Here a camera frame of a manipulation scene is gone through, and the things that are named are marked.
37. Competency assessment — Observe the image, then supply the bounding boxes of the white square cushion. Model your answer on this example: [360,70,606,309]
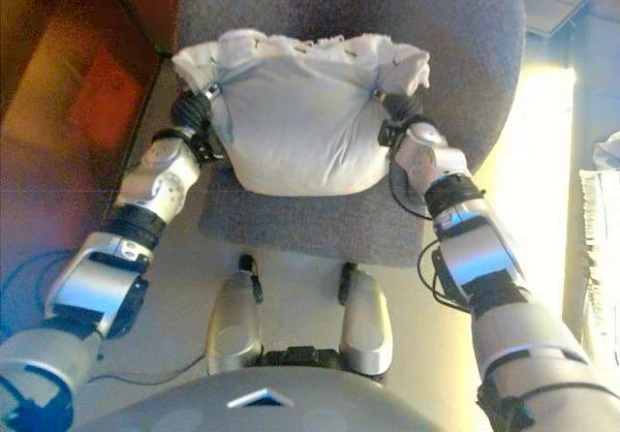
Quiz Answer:
[171,28,433,198]

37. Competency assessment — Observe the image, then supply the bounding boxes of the white crumpled bedding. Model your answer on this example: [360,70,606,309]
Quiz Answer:
[592,130,620,172]

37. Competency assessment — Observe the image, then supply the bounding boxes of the grey fabric armchair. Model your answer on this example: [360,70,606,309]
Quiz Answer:
[172,0,527,269]

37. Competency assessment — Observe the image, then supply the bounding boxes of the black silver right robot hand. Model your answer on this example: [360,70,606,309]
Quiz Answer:
[372,89,425,128]

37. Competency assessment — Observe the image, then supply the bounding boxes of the silver left robot leg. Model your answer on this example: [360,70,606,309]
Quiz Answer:
[204,253,265,376]

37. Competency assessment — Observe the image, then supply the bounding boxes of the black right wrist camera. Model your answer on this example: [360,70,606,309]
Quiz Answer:
[377,118,402,148]

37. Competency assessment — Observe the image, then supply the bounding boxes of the silver robot leg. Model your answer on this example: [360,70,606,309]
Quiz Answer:
[336,261,394,381]
[204,253,265,376]

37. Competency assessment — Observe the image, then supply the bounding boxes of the black floor cable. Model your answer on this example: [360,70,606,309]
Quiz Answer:
[86,353,210,387]

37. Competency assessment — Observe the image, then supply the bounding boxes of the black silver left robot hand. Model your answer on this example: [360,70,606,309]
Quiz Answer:
[170,85,225,136]

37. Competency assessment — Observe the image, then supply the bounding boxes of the silver right robot leg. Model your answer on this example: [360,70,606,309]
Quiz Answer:
[336,261,394,381]

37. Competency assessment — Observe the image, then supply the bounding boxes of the silver robot torso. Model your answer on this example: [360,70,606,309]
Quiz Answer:
[72,346,438,432]

